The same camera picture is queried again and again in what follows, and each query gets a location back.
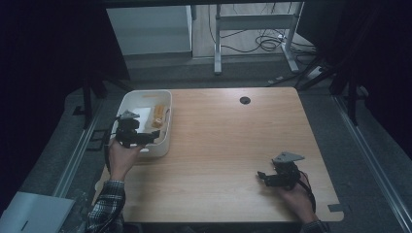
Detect person's right hand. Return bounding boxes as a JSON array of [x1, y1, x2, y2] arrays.
[[275, 184, 318, 225]]

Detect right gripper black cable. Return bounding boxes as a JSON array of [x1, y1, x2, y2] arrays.
[[298, 170, 318, 214]]

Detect grey tape piece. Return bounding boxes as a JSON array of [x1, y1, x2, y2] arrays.
[[326, 203, 345, 214]]

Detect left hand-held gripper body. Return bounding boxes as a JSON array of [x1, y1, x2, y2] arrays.
[[111, 110, 147, 150]]

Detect white cabinet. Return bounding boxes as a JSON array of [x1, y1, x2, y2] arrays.
[[106, 5, 193, 56]]

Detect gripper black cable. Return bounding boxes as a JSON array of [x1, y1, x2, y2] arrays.
[[103, 118, 120, 173], [298, 170, 318, 214]]

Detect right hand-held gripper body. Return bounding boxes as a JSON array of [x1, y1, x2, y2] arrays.
[[264, 150, 307, 190]]

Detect person's left hand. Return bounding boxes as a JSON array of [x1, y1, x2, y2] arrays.
[[107, 138, 146, 183]]

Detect white box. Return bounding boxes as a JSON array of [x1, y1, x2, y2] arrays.
[[0, 190, 76, 233]]

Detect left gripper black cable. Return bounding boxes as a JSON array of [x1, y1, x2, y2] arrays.
[[103, 118, 120, 173]]

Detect white metal desk frame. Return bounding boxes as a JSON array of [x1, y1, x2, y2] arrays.
[[213, 2, 305, 76]]

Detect black stand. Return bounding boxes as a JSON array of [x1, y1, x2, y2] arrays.
[[297, 57, 370, 128], [72, 72, 134, 131]]

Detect black cables on floor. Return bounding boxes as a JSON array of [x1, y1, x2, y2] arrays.
[[208, 3, 317, 57]]

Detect white plastic bin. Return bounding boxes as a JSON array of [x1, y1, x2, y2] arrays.
[[111, 89, 173, 159]]

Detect white power strip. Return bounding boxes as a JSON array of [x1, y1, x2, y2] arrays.
[[305, 65, 325, 81]]

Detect aluminium rail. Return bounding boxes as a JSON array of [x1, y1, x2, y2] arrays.
[[332, 95, 412, 233], [51, 98, 105, 199]]

